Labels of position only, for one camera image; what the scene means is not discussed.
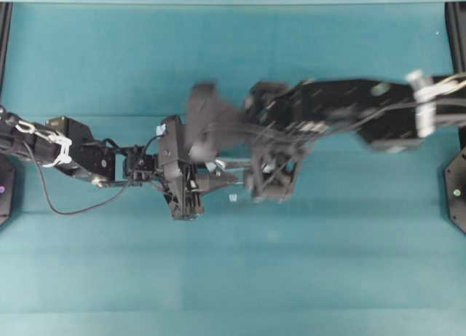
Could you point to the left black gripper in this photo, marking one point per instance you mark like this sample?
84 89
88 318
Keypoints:
181 191

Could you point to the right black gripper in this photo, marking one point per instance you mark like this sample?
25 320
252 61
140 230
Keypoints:
275 116

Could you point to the silver zip bag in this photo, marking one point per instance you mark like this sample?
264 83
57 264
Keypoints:
218 165

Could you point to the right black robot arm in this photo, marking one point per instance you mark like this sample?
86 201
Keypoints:
381 113

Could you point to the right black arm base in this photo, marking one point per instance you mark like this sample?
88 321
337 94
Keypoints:
454 177

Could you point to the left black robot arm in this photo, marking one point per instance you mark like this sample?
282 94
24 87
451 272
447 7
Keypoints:
100 162

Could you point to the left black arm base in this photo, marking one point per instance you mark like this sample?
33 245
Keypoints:
8 177

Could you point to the teal table cloth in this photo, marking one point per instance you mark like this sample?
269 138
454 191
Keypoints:
364 247

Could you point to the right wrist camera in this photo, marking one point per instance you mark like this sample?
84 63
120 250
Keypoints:
212 125

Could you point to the left white cable clip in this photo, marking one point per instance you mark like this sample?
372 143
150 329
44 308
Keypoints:
51 136

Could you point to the white cable clip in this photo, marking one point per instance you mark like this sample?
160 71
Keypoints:
51 136
425 92

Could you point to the right white cable clip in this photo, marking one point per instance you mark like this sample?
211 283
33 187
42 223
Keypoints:
425 92

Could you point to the right black frame rail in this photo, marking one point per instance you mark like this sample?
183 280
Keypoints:
455 26

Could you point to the black frame rail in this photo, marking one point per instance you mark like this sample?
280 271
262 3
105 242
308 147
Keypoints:
5 23
455 26

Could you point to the left black frame rail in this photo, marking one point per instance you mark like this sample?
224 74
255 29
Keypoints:
5 23

